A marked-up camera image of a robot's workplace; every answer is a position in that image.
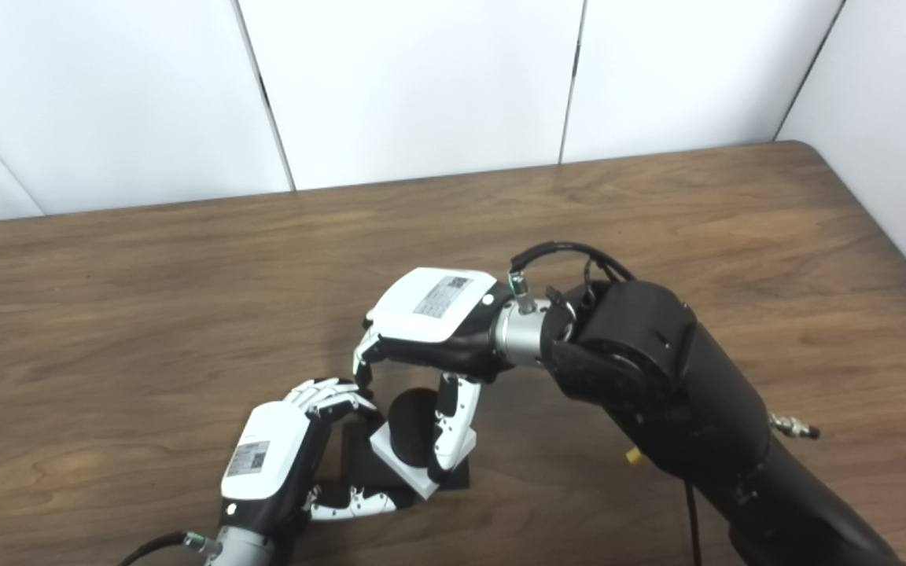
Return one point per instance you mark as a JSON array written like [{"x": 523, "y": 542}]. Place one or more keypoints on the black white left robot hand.
[{"x": 264, "y": 456}]

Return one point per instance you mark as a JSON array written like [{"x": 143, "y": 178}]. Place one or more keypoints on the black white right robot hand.
[{"x": 433, "y": 306}]

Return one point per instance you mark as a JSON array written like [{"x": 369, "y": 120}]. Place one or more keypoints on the black peg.
[{"x": 412, "y": 424}]

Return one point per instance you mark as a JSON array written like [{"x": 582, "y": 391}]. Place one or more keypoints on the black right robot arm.
[{"x": 673, "y": 393}]

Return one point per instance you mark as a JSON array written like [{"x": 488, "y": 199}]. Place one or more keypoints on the white square piece with hole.
[{"x": 402, "y": 468}]

